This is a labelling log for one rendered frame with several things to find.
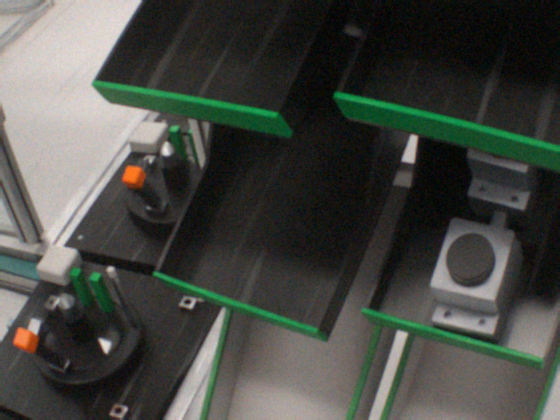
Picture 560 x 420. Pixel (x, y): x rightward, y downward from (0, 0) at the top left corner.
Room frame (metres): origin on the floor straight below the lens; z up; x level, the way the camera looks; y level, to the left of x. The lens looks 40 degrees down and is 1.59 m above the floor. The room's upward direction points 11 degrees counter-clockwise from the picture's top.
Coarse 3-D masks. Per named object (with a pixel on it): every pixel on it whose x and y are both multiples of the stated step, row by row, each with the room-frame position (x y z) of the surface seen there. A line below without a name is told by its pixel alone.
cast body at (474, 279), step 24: (504, 216) 0.36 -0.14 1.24; (456, 240) 0.32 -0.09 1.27; (480, 240) 0.31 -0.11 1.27; (504, 240) 0.31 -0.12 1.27; (456, 264) 0.31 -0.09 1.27; (480, 264) 0.30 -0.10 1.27; (504, 264) 0.30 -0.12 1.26; (432, 288) 0.31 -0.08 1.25; (456, 288) 0.30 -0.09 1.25; (480, 288) 0.29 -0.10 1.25; (504, 288) 0.30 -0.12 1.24; (456, 312) 0.31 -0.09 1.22; (480, 312) 0.30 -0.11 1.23; (504, 312) 0.30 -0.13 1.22; (480, 336) 0.29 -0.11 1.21
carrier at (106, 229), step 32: (160, 128) 0.93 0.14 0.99; (128, 160) 0.90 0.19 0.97; (160, 160) 0.80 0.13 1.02; (192, 160) 0.84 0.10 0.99; (128, 192) 0.80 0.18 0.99; (160, 192) 0.79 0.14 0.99; (96, 224) 0.78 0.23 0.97; (128, 224) 0.76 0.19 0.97; (160, 224) 0.73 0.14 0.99; (96, 256) 0.72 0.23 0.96; (128, 256) 0.70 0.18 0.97; (160, 256) 0.69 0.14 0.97
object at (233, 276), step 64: (320, 128) 0.48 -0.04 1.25; (384, 128) 0.42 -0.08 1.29; (192, 192) 0.46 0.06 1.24; (256, 192) 0.45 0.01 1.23; (320, 192) 0.43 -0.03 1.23; (384, 192) 0.41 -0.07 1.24; (192, 256) 0.43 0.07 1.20; (256, 256) 0.41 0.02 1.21; (320, 256) 0.39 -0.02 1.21; (320, 320) 0.34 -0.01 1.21
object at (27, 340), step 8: (32, 320) 0.53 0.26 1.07; (32, 328) 0.52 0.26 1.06; (40, 328) 0.52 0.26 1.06; (16, 336) 0.50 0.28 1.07; (24, 336) 0.50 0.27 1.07; (32, 336) 0.50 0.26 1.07; (16, 344) 0.50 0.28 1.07; (24, 344) 0.49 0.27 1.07; (32, 344) 0.50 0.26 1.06; (40, 344) 0.51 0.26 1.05; (32, 352) 0.49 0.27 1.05; (40, 352) 0.50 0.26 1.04; (48, 352) 0.51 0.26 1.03; (48, 360) 0.51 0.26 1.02; (56, 360) 0.52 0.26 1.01
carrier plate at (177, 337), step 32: (64, 288) 0.67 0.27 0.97; (128, 288) 0.65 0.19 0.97; (160, 288) 0.64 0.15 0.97; (160, 320) 0.59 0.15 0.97; (192, 320) 0.58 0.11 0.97; (0, 352) 0.58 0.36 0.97; (160, 352) 0.55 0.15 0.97; (192, 352) 0.54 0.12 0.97; (0, 384) 0.53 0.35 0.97; (32, 384) 0.52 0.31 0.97; (128, 384) 0.51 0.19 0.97; (160, 384) 0.50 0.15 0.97; (32, 416) 0.48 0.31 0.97; (64, 416) 0.47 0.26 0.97; (96, 416) 0.47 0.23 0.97; (160, 416) 0.46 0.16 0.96
